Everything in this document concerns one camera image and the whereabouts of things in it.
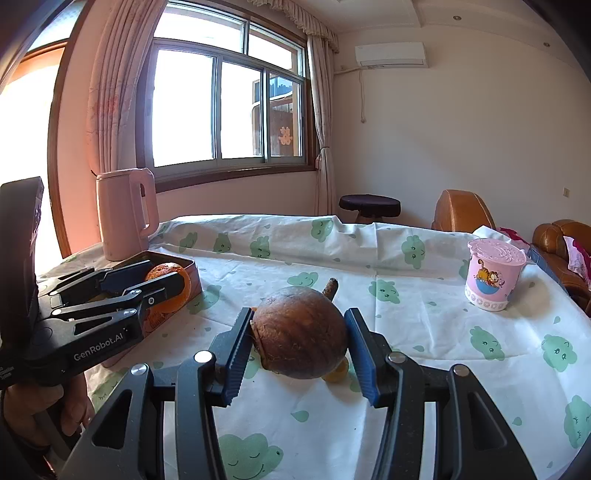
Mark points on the small yellow citrus fruit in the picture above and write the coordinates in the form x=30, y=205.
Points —
x=336, y=373

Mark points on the pink window sticker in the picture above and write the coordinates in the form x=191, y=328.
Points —
x=286, y=134

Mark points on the large rough orange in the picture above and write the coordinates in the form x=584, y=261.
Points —
x=166, y=270

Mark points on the white air conditioner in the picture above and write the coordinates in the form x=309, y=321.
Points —
x=391, y=55

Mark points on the beige curtain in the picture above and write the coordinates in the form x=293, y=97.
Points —
x=323, y=129

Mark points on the pink electric kettle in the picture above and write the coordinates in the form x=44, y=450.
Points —
x=122, y=217

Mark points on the brown-framed window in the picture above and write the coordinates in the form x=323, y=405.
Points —
x=221, y=97

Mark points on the red cloth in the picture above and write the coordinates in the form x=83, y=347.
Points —
x=510, y=233

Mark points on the beige curtain valance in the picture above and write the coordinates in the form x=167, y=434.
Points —
x=309, y=14

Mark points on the brown leather sofa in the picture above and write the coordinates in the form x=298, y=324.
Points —
x=549, y=240

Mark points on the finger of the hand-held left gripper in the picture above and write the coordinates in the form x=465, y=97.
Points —
x=124, y=277
x=152, y=297

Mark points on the pink cartoon cup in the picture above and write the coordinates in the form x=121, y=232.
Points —
x=491, y=277

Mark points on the floral pink pillow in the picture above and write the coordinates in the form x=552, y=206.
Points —
x=579, y=254

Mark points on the dark round stool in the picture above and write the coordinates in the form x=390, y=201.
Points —
x=369, y=205

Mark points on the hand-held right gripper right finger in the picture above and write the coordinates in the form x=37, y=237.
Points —
x=364, y=364

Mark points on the large passion fruit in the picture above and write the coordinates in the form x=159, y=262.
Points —
x=300, y=332

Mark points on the white cloud-print tablecloth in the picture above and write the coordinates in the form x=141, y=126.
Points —
x=415, y=286

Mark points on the person's left hand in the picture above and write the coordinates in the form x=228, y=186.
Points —
x=74, y=406

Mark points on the brown-framed balcony door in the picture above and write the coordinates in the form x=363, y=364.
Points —
x=57, y=138

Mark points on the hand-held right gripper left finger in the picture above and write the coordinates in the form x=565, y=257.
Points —
x=235, y=364

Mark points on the pink floral curtain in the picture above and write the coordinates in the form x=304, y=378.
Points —
x=115, y=83

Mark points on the pink metal tin box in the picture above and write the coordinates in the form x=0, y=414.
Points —
x=194, y=284

